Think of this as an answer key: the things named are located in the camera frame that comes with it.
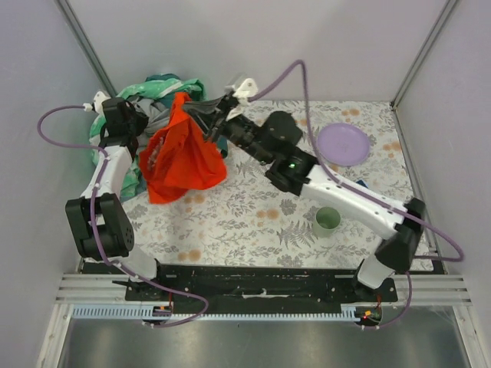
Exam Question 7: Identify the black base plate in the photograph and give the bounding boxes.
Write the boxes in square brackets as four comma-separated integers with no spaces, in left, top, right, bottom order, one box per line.
[123,264,397,314]

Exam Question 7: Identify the light blue cable duct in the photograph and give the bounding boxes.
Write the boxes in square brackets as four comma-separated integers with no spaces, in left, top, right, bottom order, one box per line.
[72,304,363,322]

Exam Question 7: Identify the blue cube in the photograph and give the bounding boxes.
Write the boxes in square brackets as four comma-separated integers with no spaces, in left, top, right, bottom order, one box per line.
[356,179,367,188]

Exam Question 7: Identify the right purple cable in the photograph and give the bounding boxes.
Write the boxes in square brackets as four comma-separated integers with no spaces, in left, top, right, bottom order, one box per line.
[249,60,465,330]

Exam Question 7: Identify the aluminium frame rail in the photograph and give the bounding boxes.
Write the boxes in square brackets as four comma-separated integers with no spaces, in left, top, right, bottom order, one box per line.
[55,274,472,307]

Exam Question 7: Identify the grey zip hoodie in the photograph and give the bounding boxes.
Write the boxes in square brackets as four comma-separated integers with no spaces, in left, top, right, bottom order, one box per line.
[131,96,170,136]

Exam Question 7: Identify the green cup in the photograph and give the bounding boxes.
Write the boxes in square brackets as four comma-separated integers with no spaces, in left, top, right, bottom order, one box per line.
[312,207,341,238]

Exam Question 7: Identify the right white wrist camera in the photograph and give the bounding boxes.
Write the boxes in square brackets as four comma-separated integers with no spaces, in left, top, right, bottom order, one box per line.
[225,74,259,104]

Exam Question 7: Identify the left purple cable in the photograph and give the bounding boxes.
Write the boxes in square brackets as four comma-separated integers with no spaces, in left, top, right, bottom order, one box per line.
[37,103,210,329]

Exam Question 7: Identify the purple plate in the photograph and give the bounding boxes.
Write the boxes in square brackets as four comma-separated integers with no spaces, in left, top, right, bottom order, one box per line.
[316,123,371,166]

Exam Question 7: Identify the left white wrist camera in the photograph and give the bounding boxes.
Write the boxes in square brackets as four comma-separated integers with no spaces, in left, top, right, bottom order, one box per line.
[82,90,110,115]

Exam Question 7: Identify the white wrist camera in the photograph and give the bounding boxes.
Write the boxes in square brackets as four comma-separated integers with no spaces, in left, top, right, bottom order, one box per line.
[225,74,259,104]
[82,90,110,115]

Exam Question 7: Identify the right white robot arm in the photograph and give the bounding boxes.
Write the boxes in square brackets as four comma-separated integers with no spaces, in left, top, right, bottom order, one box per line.
[182,95,426,290]

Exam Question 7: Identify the light green patterned cloth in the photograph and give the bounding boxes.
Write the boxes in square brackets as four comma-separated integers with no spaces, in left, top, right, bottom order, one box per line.
[88,74,208,200]

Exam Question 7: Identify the orange shorts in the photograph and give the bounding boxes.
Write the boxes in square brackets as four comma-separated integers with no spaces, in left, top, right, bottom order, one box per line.
[139,92,227,205]

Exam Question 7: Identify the purple cable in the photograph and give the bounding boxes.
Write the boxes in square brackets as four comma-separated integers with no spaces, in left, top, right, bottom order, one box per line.
[37,103,210,329]
[249,60,465,330]

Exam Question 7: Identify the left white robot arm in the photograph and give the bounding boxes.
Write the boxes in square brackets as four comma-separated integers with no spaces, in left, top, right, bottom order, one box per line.
[65,91,158,280]

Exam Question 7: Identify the floral table mat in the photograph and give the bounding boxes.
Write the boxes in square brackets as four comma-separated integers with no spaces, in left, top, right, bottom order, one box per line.
[123,100,414,268]

